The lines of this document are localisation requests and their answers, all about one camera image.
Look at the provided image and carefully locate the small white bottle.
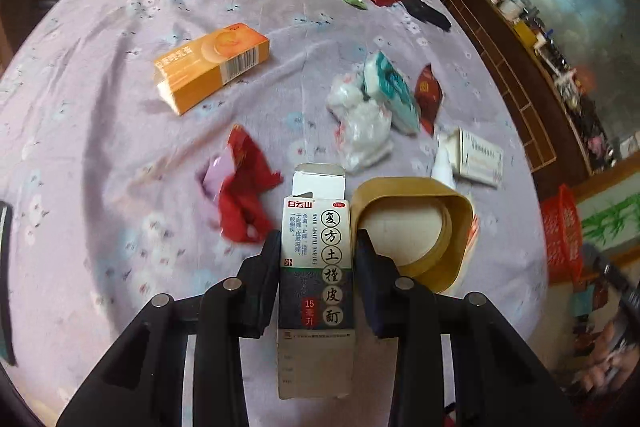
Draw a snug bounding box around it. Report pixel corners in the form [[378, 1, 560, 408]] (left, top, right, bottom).
[[431, 132, 458, 188]]

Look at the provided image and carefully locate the red plastic basket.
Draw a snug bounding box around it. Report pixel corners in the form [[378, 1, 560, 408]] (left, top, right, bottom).
[[539, 184, 585, 288]]

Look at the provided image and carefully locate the red crumpled wrapper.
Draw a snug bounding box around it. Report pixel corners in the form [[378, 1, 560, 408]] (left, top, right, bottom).
[[200, 124, 283, 243]]

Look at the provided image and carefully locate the person's right hand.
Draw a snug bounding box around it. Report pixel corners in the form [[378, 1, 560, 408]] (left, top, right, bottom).
[[575, 322, 633, 395]]

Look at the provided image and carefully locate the white and dark medicine box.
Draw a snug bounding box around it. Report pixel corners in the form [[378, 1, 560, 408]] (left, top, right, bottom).
[[276, 163, 357, 400]]

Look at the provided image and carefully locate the teal snack packet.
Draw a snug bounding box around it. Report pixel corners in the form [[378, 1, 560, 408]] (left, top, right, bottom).
[[362, 52, 421, 135]]

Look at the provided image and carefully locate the wooden cabinet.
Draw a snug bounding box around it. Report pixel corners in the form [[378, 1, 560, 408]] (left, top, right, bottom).
[[435, 0, 601, 188]]

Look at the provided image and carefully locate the purple floral tablecloth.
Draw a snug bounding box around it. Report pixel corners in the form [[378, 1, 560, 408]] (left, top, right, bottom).
[[0, 0, 551, 427]]

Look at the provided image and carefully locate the dark red snack packet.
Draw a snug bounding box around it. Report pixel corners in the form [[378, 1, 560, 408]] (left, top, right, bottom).
[[414, 63, 444, 135]]

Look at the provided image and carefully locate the yellow plastic bowl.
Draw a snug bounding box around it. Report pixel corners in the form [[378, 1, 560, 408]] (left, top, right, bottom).
[[349, 177, 476, 295]]

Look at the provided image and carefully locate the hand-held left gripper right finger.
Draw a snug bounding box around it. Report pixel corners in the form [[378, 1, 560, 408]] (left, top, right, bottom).
[[354, 229, 583, 427]]

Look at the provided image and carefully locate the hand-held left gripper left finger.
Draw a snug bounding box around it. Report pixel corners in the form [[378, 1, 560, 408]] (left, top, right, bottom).
[[57, 229, 283, 427]]

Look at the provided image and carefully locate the orange cardboard box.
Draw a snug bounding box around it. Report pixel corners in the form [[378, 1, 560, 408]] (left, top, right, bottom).
[[152, 23, 271, 116]]

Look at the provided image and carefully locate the white plastic bag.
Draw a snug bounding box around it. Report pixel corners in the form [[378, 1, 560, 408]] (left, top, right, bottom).
[[326, 62, 393, 172]]

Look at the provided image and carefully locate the black flat object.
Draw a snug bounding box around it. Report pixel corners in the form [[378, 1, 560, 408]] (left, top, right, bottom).
[[389, 0, 452, 31]]

